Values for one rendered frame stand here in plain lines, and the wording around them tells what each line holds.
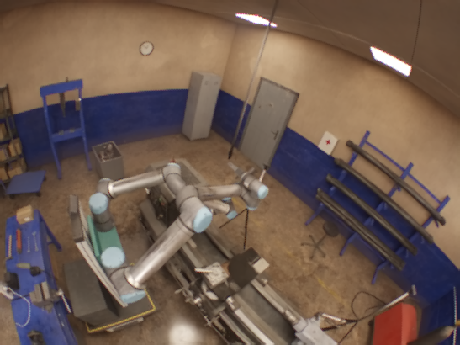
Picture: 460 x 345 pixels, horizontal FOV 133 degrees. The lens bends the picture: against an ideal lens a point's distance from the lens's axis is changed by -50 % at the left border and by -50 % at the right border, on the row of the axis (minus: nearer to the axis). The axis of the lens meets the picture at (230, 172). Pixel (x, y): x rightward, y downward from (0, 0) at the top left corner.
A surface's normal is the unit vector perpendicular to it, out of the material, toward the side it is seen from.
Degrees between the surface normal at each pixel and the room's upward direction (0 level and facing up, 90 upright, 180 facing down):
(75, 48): 90
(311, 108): 90
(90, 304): 0
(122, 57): 90
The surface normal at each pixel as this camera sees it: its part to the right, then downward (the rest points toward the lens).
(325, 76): -0.73, 0.25
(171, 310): 0.25, -0.78
